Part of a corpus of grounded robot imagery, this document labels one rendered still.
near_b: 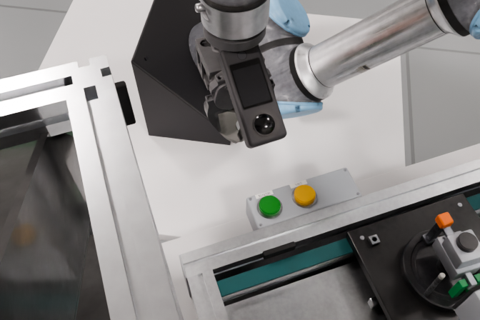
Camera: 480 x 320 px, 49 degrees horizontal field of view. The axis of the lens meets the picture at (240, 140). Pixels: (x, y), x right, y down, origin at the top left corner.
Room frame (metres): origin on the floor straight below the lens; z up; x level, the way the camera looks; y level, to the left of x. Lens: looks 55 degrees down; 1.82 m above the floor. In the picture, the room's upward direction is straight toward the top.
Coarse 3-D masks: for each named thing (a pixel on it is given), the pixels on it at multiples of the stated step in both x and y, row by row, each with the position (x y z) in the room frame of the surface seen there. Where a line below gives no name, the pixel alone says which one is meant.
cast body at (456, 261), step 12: (444, 240) 0.34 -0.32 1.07; (456, 240) 0.34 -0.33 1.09; (468, 240) 0.33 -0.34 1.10; (444, 252) 0.33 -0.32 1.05; (456, 252) 0.32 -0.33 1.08; (468, 252) 0.32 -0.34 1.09; (444, 264) 0.32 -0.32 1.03; (456, 264) 0.31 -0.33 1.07; (468, 264) 0.31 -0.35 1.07; (456, 276) 0.30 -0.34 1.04; (468, 276) 0.29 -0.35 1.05; (468, 288) 0.28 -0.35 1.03
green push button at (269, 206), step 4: (264, 196) 0.48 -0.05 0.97; (268, 196) 0.48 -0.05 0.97; (272, 196) 0.48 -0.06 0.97; (260, 200) 0.47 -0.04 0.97; (264, 200) 0.47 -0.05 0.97; (268, 200) 0.47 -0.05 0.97; (272, 200) 0.47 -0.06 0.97; (276, 200) 0.47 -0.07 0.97; (260, 204) 0.46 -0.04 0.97; (264, 204) 0.46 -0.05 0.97; (268, 204) 0.46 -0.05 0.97; (272, 204) 0.46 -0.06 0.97; (276, 204) 0.46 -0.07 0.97; (280, 204) 0.46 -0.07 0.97; (260, 208) 0.45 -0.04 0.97; (264, 208) 0.45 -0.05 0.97; (268, 208) 0.45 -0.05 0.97; (272, 208) 0.45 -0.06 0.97; (276, 208) 0.45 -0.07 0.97; (280, 208) 0.45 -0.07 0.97; (264, 212) 0.44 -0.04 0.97; (268, 212) 0.44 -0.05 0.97; (272, 212) 0.44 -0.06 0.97; (276, 212) 0.44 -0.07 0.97
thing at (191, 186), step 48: (96, 0) 1.16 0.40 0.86; (144, 0) 1.16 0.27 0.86; (96, 48) 0.98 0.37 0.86; (336, 96) 0.81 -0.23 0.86; (384, 96) 0.81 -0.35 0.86; (144, 144) 0.67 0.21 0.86; (192, 144) 0.67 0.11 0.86; (240, 144) 0.67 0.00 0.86; (288, 144) 0.67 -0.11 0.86; (336, 144) 0.67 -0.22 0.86; (384, 144) 0.67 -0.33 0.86; (192, 192) 0.55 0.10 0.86; (240, 192) 0.55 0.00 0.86
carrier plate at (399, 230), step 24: (408, 216) 0.44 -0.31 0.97; (432, 216) 0.44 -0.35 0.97; (456, 216) 0.44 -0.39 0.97; (360, 240) 0.39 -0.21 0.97; (384, 240) 0.39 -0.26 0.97; (408, 240) 0.39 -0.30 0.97; (360, 264) 0.35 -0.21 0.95; (384, 264) 0.34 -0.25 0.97; (384, 288) 0.30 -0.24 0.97; (384, 312) 0.27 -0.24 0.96; (408, 312) 0.26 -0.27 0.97; (432, 312) 0.26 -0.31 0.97
